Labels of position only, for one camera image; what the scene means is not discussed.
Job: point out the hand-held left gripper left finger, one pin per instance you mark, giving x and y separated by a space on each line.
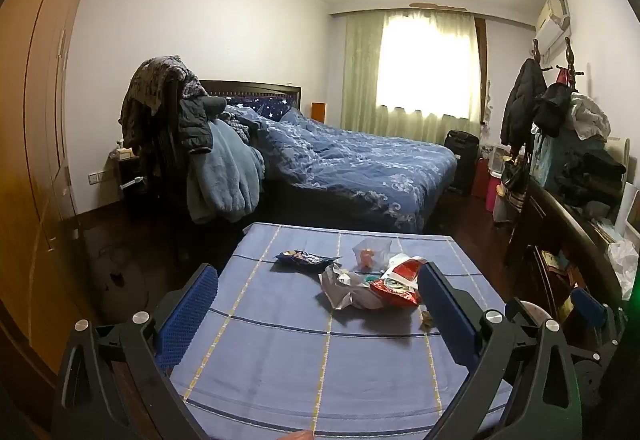
187 325

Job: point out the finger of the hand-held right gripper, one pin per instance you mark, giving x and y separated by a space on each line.
590 312

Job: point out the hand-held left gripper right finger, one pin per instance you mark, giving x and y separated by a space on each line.
447 320

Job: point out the red and white snack bag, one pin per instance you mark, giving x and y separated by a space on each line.
400 291

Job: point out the clear plastic bag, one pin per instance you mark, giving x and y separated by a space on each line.
372 249

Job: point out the silver wrapper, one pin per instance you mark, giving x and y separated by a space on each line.
340 291

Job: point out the blue snack packet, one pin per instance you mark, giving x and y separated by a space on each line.
305 260

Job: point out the small brown scrap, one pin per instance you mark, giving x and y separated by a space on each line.
427 319

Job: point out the white round container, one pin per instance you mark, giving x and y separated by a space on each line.
532 309

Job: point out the white plastic bag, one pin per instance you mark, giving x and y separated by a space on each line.
625 265

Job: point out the dark wooden dresser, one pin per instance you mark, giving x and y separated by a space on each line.
550 220

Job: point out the pink bin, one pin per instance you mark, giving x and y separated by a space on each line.
494 195

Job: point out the red box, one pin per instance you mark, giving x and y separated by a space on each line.
481 180

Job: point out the teal printed bag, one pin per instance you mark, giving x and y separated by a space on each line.
547 159

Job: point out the black suitcase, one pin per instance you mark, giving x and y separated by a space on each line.
462 159

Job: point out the dark nightstand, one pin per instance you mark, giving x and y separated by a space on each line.
129 172

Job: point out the white drawer unit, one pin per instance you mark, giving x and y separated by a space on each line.
497 159

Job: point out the tissue box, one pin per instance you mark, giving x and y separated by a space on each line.
122 150

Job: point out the blue floral duvet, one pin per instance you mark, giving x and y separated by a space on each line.
350 159

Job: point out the white cloth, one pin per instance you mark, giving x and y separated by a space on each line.
590 117

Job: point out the dark puffer jacket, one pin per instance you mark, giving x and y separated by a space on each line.
195 124

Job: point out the black hanging bag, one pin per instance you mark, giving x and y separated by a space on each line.
552 109

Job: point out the black hanging coat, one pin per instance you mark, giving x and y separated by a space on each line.
522 104

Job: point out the blue star-print pillow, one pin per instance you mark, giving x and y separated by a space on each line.
265 105

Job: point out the grey patterned garment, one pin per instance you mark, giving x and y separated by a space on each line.
150 84

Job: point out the orange wooden box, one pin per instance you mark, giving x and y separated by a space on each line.
319 112

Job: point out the bed with blue duvet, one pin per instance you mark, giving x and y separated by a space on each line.
250 88

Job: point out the wooden coat rack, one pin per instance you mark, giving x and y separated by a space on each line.
568 54

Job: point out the brown wooden wardrobe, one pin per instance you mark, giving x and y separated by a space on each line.
30 119

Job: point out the pale green curtain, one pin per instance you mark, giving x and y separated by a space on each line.
360 69

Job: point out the white air conditioner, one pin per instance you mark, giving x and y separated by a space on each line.
552 27

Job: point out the wall socket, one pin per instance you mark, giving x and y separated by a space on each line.
95 178

